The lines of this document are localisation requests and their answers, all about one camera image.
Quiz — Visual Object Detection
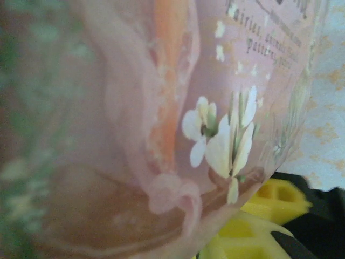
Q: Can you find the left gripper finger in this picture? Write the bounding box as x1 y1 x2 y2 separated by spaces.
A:
198 210 320 259

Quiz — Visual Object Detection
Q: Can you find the pink printed storybook box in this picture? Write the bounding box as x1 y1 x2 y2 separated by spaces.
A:
0 0 332 259

